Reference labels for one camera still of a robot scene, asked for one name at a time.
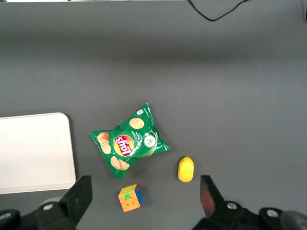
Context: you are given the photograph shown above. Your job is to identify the green Lay's chips bag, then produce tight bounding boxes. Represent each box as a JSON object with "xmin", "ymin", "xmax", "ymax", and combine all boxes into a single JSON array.
[{"xmin": 89, "ymin": 103, "xmax": 172, "ymax": 181}]

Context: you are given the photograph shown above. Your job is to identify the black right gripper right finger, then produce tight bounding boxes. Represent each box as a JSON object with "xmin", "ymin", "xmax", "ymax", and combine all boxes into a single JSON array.
[{"xmin": 193, "ymin": 175, "xmax": 262, "ymax": 230}]

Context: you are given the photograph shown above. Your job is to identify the beige plastic tray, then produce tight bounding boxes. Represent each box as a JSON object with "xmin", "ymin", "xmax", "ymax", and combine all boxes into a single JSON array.
[{"xmin": 0, "ymin": 112, "xmax": 77, "ymax": 195}]

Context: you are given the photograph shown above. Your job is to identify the orange Rubik's cube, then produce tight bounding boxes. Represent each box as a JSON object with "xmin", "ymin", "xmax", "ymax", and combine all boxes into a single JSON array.
[{"xmin": 118, "ymin": 184, "xmax": 143, "ymax": 213}]

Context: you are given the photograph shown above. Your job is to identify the yellow lemon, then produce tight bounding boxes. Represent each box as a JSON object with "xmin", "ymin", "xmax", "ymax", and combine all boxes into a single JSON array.
[{"xmin": 177, "ymin": 156, "xmax": 195, "ymax": 183}]

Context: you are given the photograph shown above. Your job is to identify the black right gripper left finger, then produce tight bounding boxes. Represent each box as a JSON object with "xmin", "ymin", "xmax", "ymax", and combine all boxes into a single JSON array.
[{"xmin": 35, "ymin": 175, "xmax": 93, "ymax": 230}]

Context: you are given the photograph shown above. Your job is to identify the thin black table-edge cable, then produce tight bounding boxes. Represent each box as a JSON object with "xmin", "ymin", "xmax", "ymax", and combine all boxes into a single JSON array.
[{"xmin": 186, "ymin": 0, "xmax": 250, "ymax": 22}]

